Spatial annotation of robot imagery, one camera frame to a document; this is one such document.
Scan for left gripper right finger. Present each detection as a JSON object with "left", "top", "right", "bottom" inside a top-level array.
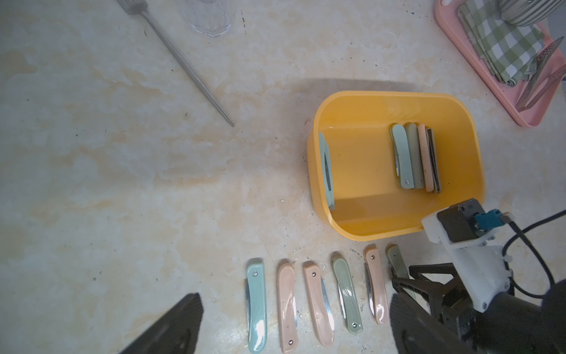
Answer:
[{"left": 390, "top": 293, "right": 475, "bottom": 354}]

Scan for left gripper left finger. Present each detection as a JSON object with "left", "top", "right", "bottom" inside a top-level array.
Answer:
[{"left": 121, "top": 293, "right": 203, "bottom": 354}]

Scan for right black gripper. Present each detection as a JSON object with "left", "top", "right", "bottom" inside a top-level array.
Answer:
[{"left": 391, "top": 263, "right": 478, "bottom": 345}]

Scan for grey green folding knife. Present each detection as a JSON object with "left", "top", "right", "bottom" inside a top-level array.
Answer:
[{"left": 386, "top": 244, "right": 409, "bottom": 279}]

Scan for olive green folding knife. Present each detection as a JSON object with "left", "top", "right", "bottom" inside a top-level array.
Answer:
[{"left": 332, "top": 252, "right": 363, "bottom": 334}]

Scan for light blue folding knife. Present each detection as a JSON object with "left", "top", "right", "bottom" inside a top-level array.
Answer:
[{"left": 246, "top": 258, "right": 268, "bottom": 353}]

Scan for teal folding knife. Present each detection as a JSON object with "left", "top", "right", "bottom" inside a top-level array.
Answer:
[{"left": 390, "top": 124, "right": 415, "bottom": 190}]

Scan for yellow plastic storage box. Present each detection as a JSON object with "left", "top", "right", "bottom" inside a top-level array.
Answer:
[{"left": 307, "top": 91, "right": 486, "bottom": 241}]

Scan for sage folding knife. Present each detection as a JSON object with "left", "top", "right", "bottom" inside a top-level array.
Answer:
[{"left": 405, "top": 122, "right": 425, "bottom": 189}]

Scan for mint folding knife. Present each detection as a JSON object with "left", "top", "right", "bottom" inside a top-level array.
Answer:
[{"left": 318, "top": 132, "right": 335, "bottom": 210}]

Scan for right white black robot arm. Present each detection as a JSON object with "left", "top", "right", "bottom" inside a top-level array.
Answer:
[{"left": 390, "top": 263, "right": 565, "bottom": 353}]

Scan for pink tongs on board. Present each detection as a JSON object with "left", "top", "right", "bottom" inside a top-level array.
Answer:
[{"left": 514, "top": 36, "right": 566, "bottom": 113}]

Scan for pink cutting board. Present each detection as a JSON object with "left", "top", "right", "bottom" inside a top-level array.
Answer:
[{"left": 435, "top": 1, "right": 561, "bottom": 128}]

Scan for green checkered cloth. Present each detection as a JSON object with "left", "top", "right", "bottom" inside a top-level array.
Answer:
[{"left": 457, "top": 0, "right": 545, "bottom": 87}]

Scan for clear drinking glass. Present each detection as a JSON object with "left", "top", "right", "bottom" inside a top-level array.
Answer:
[{"left": 177, "top": 0, "right": 235, "bottom": 38}]

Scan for silver metal fork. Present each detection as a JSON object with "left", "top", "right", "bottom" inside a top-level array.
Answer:
[{"left": 117, "top": 0, "right": 235, "bottom": 127}]

